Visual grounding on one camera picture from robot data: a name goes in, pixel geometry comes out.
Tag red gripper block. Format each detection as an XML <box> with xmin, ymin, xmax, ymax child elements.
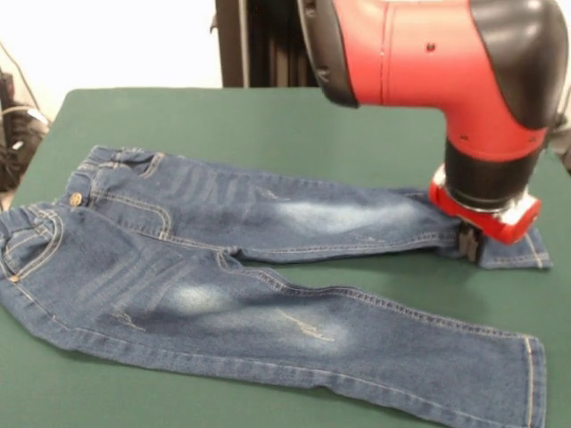
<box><xmin>427</xmin><ymin>163</ymin><xmax>543</xmax><ymax>265</ymax></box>

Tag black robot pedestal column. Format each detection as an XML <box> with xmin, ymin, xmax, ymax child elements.
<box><xmin>213</xmin><ymin>0</ymin><xmax>320</xmax><ymax>89</ymax></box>

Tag black cable bundle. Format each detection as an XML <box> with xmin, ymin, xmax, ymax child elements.
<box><xmin>0</xmin><ymin>39</ymin><xmax>53</xmax><ymax>224</ymax></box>

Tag blue denim jeans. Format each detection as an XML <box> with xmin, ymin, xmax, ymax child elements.
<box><xmin>0</xmin><ymin>144</ymin><xmax>554</xmax><ymax>428</ymax></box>

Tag dark green table cloth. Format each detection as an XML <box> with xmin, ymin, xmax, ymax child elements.
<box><xmin>0</xmin><ymin>86</ymin><xmax>571</xmax><ymax>428</ymax></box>

